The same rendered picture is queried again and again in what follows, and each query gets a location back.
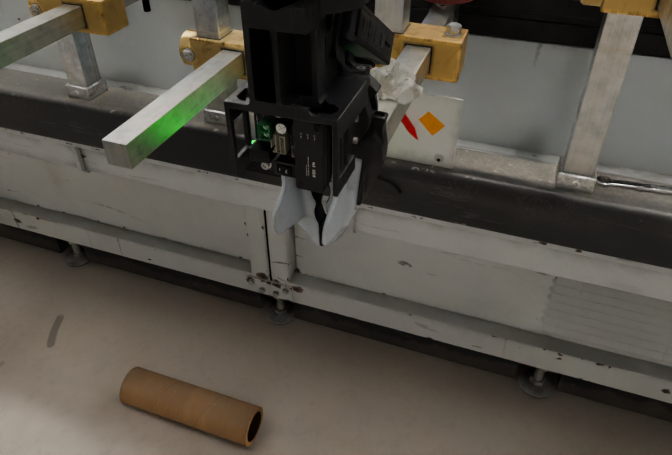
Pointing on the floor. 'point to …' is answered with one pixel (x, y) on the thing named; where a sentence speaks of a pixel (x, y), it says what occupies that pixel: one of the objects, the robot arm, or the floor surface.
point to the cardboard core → (192, 405)
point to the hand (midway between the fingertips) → (326, 226)
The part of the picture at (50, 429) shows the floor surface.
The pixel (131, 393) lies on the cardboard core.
